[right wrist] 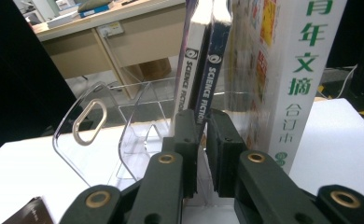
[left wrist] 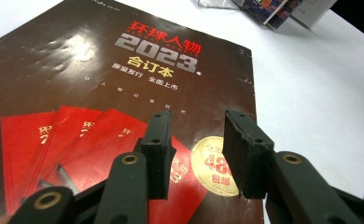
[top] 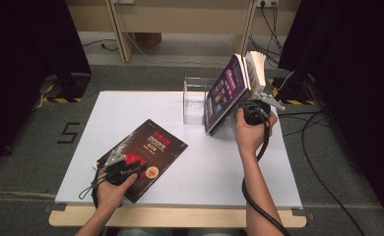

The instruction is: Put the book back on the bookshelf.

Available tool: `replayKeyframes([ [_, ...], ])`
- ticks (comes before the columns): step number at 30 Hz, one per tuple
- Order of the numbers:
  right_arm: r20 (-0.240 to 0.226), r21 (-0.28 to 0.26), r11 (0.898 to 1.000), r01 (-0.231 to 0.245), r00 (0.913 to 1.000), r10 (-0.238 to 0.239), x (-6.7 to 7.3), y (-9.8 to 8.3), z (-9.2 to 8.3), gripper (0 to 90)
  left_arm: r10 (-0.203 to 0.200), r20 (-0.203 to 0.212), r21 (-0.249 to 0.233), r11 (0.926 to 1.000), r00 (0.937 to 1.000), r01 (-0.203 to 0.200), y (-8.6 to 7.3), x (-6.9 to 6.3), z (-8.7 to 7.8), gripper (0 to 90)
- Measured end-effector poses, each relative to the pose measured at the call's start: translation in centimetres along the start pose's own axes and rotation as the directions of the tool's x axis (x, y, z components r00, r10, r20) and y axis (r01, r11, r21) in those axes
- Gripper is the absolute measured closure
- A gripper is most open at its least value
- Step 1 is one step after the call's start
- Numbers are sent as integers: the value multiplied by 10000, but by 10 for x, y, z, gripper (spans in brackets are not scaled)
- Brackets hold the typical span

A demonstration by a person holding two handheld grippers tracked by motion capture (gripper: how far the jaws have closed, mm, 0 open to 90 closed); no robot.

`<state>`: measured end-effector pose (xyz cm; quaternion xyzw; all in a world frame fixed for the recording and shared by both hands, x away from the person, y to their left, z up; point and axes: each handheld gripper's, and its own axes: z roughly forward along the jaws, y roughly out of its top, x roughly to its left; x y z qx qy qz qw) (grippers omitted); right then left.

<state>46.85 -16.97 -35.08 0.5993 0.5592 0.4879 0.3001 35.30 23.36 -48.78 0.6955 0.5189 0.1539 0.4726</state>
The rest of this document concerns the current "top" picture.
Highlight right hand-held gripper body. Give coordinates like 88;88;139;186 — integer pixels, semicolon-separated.
238;91;287;127

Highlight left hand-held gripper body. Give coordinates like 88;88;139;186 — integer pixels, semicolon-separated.
104;149;134;186

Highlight dark brown and red magazine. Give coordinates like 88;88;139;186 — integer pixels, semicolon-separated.
96;118;189;205

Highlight purple magazine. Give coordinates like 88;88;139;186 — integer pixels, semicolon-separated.
209;55;251;136
203;53;250;136

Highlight books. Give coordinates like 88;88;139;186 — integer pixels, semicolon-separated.
243;50;267;99

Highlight person's right hand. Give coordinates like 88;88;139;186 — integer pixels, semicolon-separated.
233;106;278;158

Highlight person's left hand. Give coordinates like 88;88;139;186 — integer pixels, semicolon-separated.
95;165;139;210

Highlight black stand base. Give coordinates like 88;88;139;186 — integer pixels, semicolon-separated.
268;73;317;106
40;72;93;104

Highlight black curtain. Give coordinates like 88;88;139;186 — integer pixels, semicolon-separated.
0;0;93;175
278;0;384;224

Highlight white power socket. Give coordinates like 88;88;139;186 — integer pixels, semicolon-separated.
257;0;280;8

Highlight wooden desk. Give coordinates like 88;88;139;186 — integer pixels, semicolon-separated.
65;0;301;64

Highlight cardboard box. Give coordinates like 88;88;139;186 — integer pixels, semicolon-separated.
134;31;163;50

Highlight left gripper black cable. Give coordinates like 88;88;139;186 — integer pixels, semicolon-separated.
91;170;102;209

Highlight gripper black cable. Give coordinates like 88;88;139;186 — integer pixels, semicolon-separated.
241;119;291;236
91;170;102;209

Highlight thin grey cord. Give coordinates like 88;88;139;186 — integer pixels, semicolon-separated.
78;181;99;201

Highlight long black floor cable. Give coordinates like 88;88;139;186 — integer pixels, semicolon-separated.
300;111;366;236

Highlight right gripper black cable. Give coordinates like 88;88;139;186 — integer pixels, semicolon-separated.
241;119;291;236

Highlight black cable bundle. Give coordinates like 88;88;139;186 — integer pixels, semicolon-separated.
248;2;285;67

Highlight white cable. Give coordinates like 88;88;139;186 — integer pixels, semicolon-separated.
124;32;228;67

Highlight black floor cable with plug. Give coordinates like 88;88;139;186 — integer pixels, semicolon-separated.
81;38;119;52

